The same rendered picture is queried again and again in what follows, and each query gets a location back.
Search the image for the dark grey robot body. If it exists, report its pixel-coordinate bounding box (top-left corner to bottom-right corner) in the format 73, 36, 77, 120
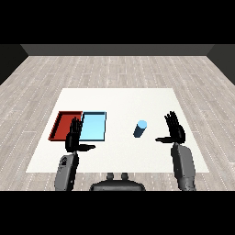
89, 173, 147, 192

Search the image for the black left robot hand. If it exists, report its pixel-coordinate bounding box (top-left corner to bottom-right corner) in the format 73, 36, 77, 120
64, 117, 96, 154

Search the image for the light blue shallow open box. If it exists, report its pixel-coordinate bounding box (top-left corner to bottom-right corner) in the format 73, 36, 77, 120
78, 110, 107, 142

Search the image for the small blue can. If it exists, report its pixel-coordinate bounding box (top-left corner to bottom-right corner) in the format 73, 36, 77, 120
133, 119, 148, 139

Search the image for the red shallow open box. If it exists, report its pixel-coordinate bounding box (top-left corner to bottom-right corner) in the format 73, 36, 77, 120
48, 110, 84, 142

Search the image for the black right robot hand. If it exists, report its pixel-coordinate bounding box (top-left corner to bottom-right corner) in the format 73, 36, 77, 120
154, 111, 186, 145

